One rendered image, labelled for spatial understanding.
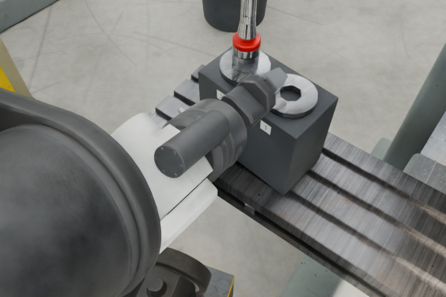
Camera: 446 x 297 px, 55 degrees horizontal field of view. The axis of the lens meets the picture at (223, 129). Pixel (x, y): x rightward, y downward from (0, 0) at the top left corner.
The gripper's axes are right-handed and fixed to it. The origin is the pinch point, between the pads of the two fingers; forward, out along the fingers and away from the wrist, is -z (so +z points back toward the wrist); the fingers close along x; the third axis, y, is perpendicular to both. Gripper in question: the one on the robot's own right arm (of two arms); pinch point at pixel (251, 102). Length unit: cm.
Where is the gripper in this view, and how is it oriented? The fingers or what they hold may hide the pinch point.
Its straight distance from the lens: 64.4
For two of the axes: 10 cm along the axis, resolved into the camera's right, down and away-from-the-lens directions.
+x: 5.6, -5.7, -6.1
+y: -6.9, -7.3, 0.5
